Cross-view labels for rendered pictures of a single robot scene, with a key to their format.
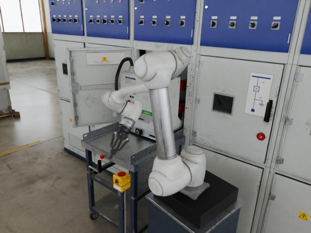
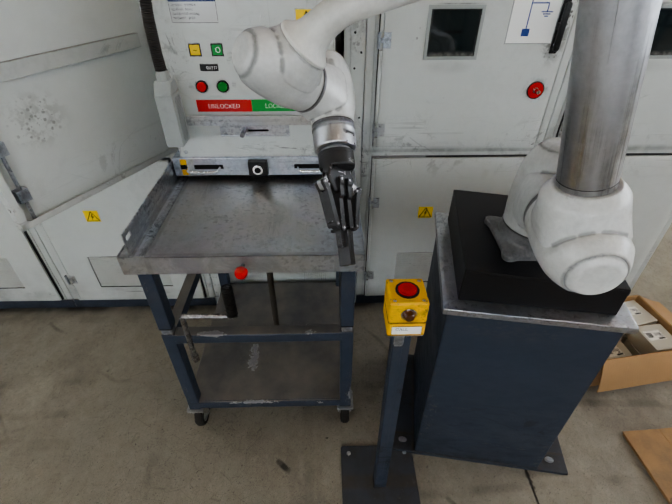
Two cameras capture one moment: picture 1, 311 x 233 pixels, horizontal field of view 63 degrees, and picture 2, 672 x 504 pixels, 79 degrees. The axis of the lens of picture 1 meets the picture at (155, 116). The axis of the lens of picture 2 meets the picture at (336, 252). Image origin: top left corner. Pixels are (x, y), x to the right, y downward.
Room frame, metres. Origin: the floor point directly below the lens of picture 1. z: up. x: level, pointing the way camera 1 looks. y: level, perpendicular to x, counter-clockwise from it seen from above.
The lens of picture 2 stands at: (0.99, 0.71, 1.48)
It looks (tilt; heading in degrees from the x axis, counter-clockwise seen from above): 38 degrees down; 321
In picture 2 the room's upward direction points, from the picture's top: straight up
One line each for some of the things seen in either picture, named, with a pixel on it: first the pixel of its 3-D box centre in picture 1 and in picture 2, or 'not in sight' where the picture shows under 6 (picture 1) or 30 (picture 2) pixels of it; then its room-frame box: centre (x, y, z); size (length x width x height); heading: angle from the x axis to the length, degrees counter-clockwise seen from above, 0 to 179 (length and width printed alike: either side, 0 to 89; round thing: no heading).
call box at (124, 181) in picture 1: (121, 180); (404, 307); (1.37, 0.20, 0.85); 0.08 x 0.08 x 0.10; 52
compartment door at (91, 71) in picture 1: (103, 87); (66, 59); (2.40, 0.51, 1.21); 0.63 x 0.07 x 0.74; 115
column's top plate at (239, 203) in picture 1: (194, 199); (518, 262); (1.36, -0.27, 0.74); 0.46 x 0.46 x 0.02; 42
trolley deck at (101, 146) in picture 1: (134, 141); (259, 196); (2.03, 0.17, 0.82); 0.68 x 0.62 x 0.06; 142
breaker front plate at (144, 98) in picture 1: (140, 103); (248, 83); (2.08, 0.13, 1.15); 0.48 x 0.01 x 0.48; 52
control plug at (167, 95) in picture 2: (117, 107); (172, 112); (2.16, 0.34, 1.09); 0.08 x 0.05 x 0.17; 142
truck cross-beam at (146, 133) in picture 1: (141, 130); (259, 163); (2.09, 0.12, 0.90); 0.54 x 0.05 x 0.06; 52
